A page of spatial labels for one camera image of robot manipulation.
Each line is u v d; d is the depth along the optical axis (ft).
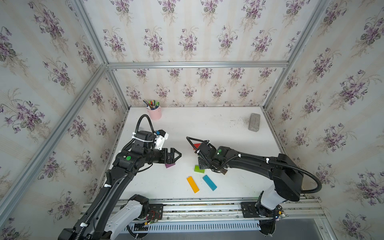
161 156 1.99
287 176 1.41
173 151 2.02
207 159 2.06
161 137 2.09
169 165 2.87
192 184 2.70
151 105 3.48
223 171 2.77
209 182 2.73
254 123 3.52
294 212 2.44
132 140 1.76
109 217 1.63
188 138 2.30
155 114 3.58
